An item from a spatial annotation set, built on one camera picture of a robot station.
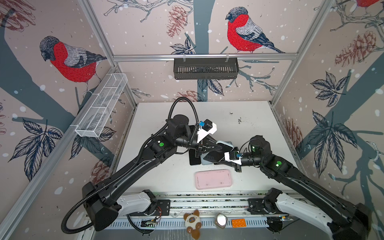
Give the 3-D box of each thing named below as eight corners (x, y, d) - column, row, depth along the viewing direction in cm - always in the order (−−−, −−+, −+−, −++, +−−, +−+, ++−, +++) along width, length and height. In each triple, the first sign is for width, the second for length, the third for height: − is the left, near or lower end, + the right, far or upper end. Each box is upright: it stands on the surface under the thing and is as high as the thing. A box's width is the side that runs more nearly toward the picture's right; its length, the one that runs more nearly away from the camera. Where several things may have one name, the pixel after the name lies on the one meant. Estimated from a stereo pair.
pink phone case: (196, 190, 81) (196, 188, 79) (194, 173, 87) (194, 171, 84) (232, 186, 82) (233, 184, 80) (229, 170, 88) (230, 168, 86)
